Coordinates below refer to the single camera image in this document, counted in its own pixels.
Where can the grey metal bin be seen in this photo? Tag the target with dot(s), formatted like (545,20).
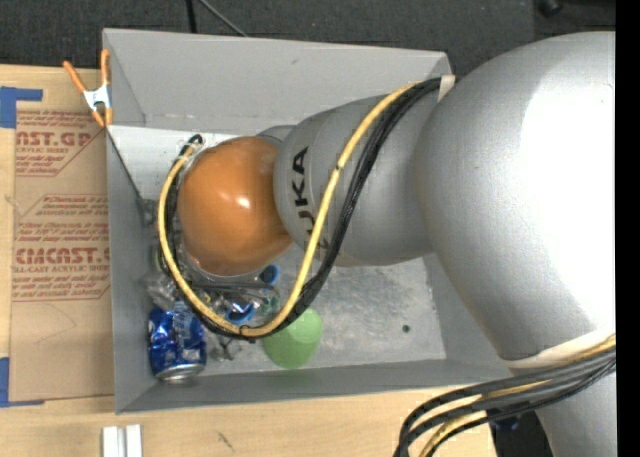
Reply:
(370,305)

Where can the crushed blue drink can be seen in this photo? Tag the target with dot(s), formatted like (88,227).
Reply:
(172,347)

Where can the brown cardboard board, red print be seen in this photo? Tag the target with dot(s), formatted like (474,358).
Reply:
(60,325)

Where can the green cup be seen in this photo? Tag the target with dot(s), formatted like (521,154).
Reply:
(295,345)

